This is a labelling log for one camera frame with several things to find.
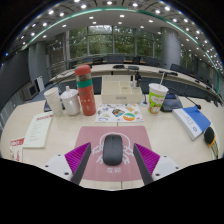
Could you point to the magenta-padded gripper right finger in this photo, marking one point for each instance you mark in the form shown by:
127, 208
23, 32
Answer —
163, 166

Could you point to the red white magazine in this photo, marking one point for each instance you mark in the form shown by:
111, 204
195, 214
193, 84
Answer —
16, 150

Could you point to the white lidded ceramic mug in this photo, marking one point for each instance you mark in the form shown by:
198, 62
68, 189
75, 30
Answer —
71, 101

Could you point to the long curved conference desk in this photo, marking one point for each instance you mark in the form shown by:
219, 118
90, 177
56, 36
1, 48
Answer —
100, 69

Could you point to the green white paper drink cup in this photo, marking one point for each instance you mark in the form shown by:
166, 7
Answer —
156, 98

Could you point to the white printed document sheet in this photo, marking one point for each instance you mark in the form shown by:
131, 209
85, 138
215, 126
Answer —
37, 130

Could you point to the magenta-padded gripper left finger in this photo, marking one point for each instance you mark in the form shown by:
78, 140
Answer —
59, 165

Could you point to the red thermos bottle green band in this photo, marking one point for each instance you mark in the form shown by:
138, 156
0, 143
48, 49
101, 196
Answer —
85, 93

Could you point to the blue white book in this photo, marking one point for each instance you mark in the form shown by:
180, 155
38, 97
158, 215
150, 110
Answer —
191, 121

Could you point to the group of dark office chairs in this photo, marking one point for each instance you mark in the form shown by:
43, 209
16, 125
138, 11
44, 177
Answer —
115, 59

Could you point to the black handheld microphone orange band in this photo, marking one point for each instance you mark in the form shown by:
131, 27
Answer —
210, 136

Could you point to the black computer mouse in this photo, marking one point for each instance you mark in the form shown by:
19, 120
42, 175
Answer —
112, 150

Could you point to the white colourful sticker sheet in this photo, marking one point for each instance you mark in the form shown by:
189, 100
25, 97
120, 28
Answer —
118, 113

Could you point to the pink printed mouse pad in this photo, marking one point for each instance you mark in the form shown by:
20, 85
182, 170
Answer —
96, 136

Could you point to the white floor appliance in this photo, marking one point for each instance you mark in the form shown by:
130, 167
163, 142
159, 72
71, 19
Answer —
40, 83

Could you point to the grey boxy floor unit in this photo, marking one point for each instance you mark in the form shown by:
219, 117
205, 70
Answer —
30, 91

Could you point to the group of round ceiling lights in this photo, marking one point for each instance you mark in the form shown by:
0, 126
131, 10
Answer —
83, 6

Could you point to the cream desk organizer box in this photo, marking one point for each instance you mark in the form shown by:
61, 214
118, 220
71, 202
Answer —
121, 93

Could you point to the stack of white paper cups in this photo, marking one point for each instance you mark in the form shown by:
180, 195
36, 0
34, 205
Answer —
54, 101

